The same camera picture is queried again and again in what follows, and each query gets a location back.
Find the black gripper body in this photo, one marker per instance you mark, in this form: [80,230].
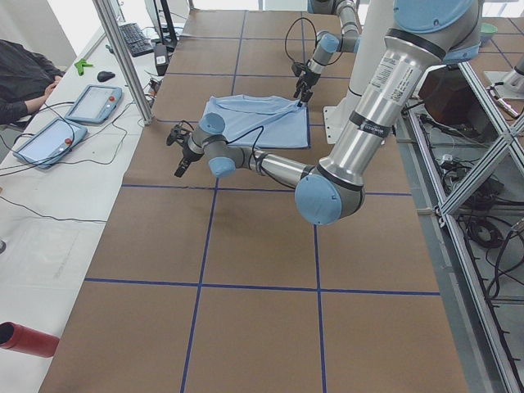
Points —
[187,151]
[307,77]

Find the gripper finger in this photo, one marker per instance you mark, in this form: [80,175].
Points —
[178,172]
[306,93]
[185,165]
[299,88]

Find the light blue t-shirt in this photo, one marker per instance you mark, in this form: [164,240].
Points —
[270,122]

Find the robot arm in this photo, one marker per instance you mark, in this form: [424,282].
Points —
[326,44]
[422,34]

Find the far blue teach pendant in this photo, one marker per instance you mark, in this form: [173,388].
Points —
[95,104]

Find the blue teach pendant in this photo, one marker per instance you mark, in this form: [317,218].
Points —
[95,104]
[51,143]

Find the black power adapter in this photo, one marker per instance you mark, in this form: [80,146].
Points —
[161,58]

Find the black computer mouse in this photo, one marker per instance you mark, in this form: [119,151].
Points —
[104,76]

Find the black keyboard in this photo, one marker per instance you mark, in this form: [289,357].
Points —
[136,42]

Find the near blue teach pendant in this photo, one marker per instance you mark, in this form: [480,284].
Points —
[51,143]

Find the green plastic tool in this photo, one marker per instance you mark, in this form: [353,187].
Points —
[81,65]

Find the person in black jacket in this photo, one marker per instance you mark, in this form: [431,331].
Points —
[27,81]

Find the red cylinder tube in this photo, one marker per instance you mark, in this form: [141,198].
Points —
[18,338]

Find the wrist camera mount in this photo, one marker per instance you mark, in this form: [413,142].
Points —
[298,68]
[179,133]

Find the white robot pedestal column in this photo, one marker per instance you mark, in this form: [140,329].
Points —
[370,51]

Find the aluminium frame post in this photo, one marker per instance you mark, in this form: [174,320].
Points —
[107,17]

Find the aluminium side frame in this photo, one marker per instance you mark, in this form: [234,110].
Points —
[478,192]

